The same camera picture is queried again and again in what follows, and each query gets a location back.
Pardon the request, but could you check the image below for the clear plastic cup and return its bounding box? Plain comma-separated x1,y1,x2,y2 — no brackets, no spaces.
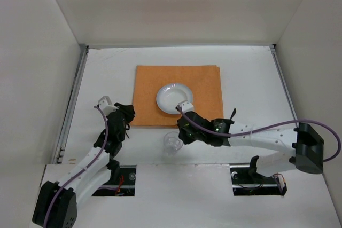
163,131,184,156

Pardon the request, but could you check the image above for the white round plate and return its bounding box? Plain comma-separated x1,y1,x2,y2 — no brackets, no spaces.
156,83,193,115

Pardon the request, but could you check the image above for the black plastic knife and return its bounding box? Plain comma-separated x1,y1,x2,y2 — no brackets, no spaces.
230,108,237,120

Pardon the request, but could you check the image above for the orange cloth placemat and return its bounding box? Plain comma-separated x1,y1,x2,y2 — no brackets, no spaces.
131,65,224,127

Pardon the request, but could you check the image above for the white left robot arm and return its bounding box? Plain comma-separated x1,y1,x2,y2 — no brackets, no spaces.
32,97,135,227

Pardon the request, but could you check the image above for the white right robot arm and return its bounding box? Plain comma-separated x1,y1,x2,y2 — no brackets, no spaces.
177,111,324,177

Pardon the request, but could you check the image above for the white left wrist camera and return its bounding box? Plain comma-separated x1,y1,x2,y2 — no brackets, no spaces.
97,96,118,116

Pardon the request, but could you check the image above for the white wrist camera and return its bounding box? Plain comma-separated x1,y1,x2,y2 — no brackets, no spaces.
176,100,195,114
97,96,118,116

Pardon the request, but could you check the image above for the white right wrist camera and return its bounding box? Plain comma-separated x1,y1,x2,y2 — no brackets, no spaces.
176,100,195,114

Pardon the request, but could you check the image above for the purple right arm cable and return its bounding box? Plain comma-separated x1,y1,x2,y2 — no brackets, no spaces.
175,105,342,162

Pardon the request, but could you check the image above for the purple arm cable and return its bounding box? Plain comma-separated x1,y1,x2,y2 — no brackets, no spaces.
42,106,111,226
175,105,342,162

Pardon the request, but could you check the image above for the left aluminium table rail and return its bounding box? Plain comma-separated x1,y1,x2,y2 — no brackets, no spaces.
49,44,89,164

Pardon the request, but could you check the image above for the aluminium table rail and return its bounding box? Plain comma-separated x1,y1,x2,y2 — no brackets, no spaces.
49,44,89,164
269,44,298,120

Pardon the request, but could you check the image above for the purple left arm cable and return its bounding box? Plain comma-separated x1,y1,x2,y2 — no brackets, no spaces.
42,106,111,226

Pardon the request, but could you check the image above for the right aluminium table rail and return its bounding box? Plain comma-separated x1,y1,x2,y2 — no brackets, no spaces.
269,44,298,120

